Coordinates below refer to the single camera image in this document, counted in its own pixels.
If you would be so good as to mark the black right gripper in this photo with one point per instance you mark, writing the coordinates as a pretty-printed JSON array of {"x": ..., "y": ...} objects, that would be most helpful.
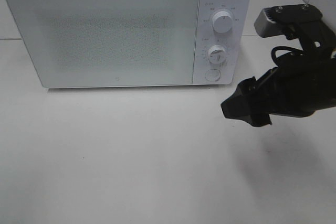
[{"x": 295, "y": 88}]

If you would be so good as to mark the round door release button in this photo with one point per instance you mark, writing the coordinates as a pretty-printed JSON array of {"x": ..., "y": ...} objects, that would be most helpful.
[{"x": 212, "y": 75}]

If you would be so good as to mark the white timer knob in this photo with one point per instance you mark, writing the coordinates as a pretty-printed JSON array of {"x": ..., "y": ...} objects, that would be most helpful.
[{"x": 216, "y": 54}]

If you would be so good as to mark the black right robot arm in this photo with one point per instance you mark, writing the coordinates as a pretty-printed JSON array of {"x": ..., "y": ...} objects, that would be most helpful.
[{"x": 317, "y": 43}]

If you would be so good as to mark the upper white power knob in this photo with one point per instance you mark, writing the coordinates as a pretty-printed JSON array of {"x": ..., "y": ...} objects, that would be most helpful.
[{"x": 222, "y": 21}]

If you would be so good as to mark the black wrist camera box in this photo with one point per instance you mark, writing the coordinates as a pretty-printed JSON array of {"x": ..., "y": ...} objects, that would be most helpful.
[{"x": 272, "y": 20}]

